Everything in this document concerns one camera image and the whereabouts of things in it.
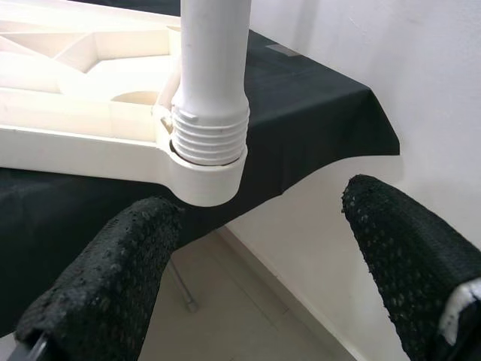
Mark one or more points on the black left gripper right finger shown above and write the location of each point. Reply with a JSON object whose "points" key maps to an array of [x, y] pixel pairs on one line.
{"points": [[413, 270]]}

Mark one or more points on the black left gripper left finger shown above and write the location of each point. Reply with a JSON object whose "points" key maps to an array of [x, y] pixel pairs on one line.
{"points": [[97, 286]]}

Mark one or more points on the white plastic table leg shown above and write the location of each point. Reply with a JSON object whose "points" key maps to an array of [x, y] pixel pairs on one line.
{"points": [[210, 56]]}

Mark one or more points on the grey metal table leg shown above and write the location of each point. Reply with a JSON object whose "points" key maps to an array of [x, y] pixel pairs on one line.
{"points": [[186, 289]]}

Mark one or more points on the white plastic table top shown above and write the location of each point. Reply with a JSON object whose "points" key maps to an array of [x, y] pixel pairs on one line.
{"points": [[75, 128]]}

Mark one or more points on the black tablecloth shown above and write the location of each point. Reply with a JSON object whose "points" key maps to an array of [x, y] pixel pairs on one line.
{"points": [[319, 113]]}

